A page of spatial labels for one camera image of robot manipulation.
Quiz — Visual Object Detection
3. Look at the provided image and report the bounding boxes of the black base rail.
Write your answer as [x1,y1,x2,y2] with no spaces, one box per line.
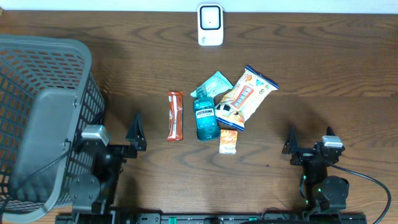
[55,212,367,224]

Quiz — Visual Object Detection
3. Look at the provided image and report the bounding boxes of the black left camera cable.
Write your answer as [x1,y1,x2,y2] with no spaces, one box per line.
[0,146,75,218]

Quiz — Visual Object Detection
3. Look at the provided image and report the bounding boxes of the white barcode scanner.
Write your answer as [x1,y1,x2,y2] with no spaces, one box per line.
[197,3,224,46]

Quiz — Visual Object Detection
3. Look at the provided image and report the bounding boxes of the cream snack bag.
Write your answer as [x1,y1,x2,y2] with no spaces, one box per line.
[215,65,279,131]

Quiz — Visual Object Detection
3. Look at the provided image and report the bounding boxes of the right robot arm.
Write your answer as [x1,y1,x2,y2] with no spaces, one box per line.
[282,126,349,218]

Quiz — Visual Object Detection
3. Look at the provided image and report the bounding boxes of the long orange snack bar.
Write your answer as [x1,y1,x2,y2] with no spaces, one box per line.
[167,91,183,141]

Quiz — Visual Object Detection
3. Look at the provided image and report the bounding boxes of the grey plastic shopping basket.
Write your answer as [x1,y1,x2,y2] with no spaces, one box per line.
[1,34,104,223]

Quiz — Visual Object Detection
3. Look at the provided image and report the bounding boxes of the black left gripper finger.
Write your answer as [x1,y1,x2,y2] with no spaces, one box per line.
[126,111,147,151]
[91,111,105,125]

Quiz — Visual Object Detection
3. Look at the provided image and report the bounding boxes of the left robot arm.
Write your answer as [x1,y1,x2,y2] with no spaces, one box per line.
[69,112,147,223]

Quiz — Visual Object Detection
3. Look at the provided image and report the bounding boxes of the small orange snack packet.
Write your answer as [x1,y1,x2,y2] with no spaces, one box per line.
[219,129,238,154]

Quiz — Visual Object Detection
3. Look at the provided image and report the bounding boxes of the light green wet wipes pack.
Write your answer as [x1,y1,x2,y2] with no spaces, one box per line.
[200,71,233,98]

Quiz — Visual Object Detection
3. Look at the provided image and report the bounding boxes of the teal Listerine mouthwash bottle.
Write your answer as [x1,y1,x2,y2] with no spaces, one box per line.
[193,86,221,141]

